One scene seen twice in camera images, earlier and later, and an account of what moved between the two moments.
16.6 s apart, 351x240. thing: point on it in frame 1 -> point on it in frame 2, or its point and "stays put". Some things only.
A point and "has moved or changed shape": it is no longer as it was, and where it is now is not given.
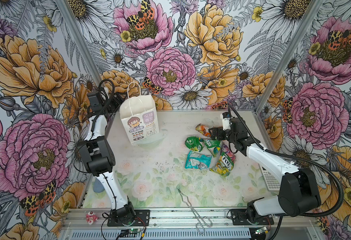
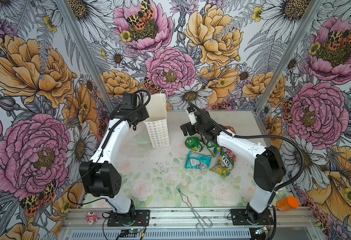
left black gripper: [117, 102] -> [145, 115]
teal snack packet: [197, 161] stays put
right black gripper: [219, 130] -> [190, 129]
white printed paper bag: [139, 114] has moved or changed shape
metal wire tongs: [200, 225] stays put
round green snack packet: [194, 143] stays put
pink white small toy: [91, 217] stays put
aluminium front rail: [188, 219] stays put
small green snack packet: [213, 146] stays put
